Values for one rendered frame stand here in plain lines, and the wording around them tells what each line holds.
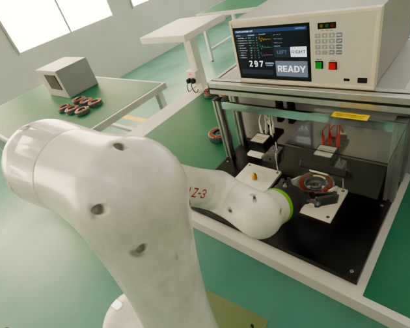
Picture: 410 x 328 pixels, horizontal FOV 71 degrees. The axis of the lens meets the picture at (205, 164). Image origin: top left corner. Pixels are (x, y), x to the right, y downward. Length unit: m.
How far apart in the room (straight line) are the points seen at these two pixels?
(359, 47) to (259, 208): 0.49
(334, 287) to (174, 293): 0.60
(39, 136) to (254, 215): 0.44
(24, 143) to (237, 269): 1.56
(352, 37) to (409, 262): 0.60
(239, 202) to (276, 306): 1.09
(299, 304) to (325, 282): 0.81
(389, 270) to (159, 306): 0.69
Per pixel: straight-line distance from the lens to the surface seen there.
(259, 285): 1.76
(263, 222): 0.65
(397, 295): 0.91
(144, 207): 0.26
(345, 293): 0.89
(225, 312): 0.87
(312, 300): 1.71
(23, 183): 0.40
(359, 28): 0.87
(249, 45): 1.02
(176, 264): 0.33
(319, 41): 0.91
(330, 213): 1.00
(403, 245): 0.99
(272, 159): 1.20
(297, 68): 0.96
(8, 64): 5.21
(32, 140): 0.40
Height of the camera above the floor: 1.52
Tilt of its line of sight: 36 degrees down
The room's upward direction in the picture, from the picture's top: 18 degrees counter-clockwise
